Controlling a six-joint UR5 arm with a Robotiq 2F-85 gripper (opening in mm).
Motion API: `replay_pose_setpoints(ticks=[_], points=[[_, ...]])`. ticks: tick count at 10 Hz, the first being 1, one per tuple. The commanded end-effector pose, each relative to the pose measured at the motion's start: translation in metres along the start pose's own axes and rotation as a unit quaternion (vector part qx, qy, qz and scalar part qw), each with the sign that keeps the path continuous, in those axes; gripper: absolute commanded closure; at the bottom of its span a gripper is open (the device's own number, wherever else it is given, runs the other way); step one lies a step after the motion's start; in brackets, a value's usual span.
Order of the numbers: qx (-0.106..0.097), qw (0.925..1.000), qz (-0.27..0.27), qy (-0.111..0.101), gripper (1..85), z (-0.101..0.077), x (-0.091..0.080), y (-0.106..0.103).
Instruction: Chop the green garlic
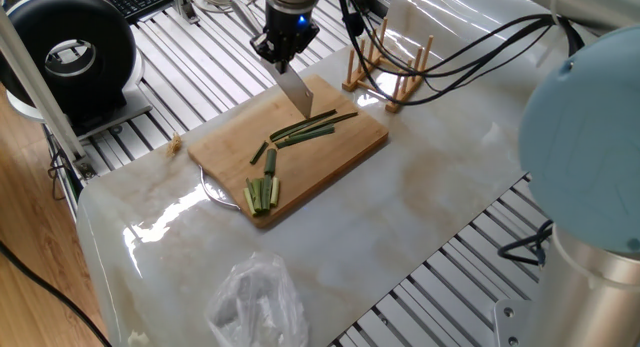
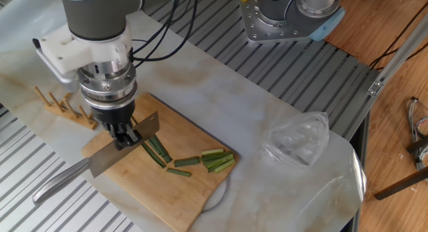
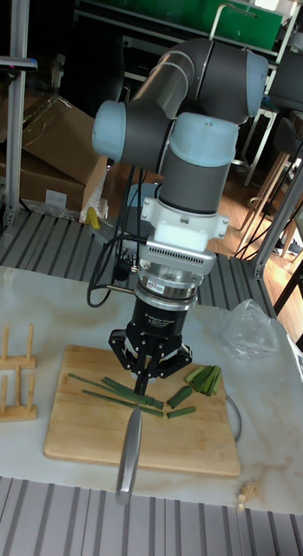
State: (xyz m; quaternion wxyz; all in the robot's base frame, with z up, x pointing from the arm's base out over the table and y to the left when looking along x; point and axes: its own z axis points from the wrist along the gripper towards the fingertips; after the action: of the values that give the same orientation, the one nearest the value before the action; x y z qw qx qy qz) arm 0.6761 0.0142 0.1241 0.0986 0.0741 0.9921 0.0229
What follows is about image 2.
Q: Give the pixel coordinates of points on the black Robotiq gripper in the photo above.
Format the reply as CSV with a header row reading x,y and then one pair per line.
x,y
113,118

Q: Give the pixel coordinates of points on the steel cleaver knife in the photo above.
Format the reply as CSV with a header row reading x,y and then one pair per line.
x,y
60,182

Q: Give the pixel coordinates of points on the clear plastic bag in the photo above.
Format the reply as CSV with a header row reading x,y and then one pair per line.
x,y
297,141

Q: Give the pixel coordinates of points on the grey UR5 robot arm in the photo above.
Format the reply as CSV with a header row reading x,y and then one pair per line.
x,y
100,41

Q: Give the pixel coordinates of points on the long green garlic stalk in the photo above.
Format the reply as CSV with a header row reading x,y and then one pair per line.
x,y
157,148

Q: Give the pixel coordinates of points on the short dark garlic leaf piece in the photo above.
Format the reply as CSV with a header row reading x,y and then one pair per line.
x,y
186,162
179,172

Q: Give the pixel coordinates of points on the pale green garlic piece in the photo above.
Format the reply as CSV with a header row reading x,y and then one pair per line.
x,y
224,166
212,151

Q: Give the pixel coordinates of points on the dark green garlic piece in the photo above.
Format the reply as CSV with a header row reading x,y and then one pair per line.
x,y
215,166
217,161
215,155

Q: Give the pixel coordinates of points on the wooden peg rack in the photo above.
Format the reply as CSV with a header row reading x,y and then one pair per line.
x,y
67,113

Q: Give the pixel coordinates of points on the bamboo cutting board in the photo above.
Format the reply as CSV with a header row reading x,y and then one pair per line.
x,y
187,198

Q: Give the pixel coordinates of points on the marble pattern table mat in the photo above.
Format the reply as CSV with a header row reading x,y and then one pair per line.
x,y
250,101

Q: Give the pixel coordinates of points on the dark wooden bar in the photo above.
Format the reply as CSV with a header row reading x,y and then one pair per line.
x,y
401,183

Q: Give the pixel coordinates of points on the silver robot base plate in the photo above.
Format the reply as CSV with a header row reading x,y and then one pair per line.
x,y
254,24

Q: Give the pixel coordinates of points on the aluminium frame beam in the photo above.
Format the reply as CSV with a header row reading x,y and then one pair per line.
x,y
391,68

